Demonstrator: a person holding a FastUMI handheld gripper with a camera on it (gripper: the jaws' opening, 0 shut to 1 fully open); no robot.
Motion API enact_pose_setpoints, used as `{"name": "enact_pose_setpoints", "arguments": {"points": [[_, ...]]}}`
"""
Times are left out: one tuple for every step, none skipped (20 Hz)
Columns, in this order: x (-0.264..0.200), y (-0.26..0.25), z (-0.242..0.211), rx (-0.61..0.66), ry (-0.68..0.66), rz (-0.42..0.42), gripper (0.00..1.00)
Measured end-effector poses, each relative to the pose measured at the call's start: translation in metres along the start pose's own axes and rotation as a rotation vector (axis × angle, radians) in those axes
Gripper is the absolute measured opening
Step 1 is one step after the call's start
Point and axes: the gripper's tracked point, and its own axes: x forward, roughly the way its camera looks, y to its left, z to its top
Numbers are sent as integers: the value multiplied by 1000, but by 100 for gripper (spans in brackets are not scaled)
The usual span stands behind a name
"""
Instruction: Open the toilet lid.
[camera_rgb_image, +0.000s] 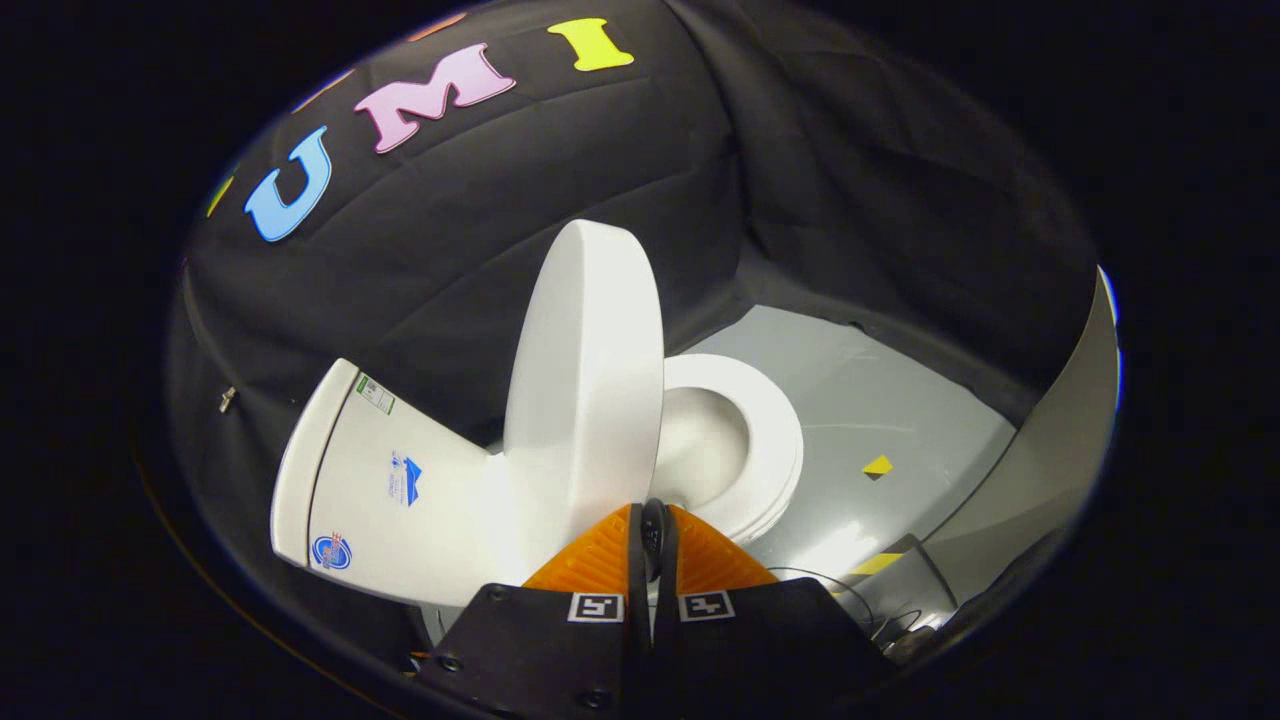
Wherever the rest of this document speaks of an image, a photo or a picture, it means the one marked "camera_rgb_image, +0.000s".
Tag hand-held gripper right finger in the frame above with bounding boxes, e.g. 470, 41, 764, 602
645, 500, 896, 720

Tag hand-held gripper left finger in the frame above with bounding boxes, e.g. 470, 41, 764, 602
415, 500, 653, 720

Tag white toilet lid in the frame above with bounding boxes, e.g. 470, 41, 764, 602
503, 219, 667, 586

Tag white ceramic toilet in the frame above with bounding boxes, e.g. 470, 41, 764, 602
270, 358, 751, 609

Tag pale grey panel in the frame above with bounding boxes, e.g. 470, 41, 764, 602
905, 268, 1119, 641

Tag black backdrop cloth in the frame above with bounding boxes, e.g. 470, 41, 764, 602
165, 0, 1101, 641

